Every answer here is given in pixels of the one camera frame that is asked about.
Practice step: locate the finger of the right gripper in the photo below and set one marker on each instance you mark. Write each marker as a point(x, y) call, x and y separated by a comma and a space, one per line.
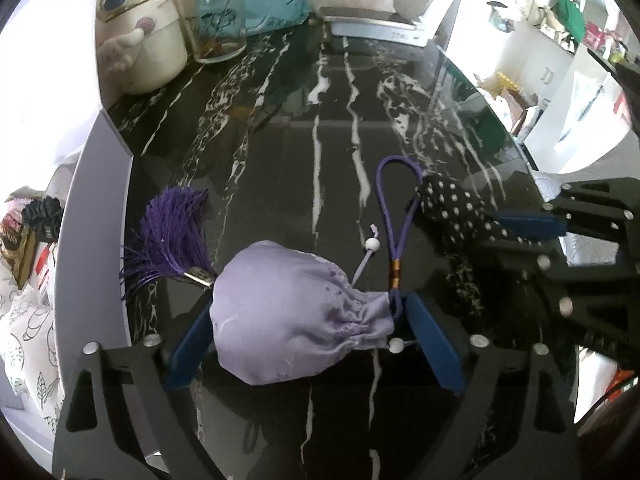
point(606, 210)
point(507, 280)

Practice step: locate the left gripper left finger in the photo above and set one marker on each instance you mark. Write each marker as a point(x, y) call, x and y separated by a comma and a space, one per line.
point(119, 420)

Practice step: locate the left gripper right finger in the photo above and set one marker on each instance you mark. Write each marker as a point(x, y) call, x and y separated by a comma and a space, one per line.
point(514, 419)

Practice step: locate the black polka-dot scrunchie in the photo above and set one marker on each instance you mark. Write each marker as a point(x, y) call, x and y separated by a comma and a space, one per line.
point(455, 219)

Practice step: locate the lavender drawstring pouch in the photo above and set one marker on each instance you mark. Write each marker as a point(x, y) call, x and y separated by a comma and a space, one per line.
point(280, 314)

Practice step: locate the red white snack packet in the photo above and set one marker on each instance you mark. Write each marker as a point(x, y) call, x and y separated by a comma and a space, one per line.
point(44, 273)

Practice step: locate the purple tassel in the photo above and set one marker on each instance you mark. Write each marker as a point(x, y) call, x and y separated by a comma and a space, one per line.
point(170, 242)

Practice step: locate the white leaf-print packet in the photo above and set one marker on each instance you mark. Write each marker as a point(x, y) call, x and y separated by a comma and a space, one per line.
point(28, 349)

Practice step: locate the green snack bag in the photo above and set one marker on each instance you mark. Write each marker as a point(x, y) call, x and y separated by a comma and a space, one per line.
point(18, 240)

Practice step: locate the lavender gift box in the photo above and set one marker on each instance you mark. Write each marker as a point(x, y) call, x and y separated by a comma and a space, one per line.
point(88, 297)

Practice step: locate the white flat device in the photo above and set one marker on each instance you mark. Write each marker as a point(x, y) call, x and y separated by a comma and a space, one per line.
point(398, 33)

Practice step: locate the cream thermos jug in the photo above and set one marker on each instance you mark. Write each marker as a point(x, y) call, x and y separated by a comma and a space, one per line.
point(140, 43)

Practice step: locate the glass mug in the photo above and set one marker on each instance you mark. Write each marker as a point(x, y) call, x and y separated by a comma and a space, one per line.
point(215, 29)

